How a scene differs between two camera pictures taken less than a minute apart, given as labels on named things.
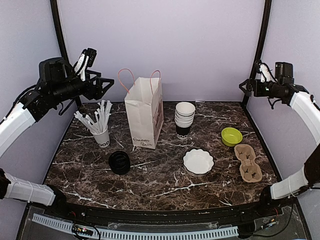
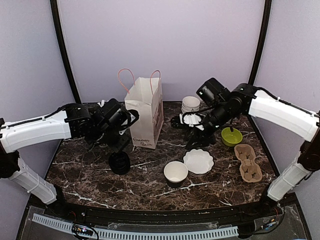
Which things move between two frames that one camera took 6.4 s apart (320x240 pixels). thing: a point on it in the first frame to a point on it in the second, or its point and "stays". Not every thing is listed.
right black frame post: [261, 46] stays
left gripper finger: [88, 72] to [116, 147]
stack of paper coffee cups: [184, 118] to [190, 103]
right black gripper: [250, 87] to [204, 139]
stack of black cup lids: [119, 162] stays
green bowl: [230, 136] stays
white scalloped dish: [197, 162] stays
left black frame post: [57, 20] stays
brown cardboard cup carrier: [250, 171] stays
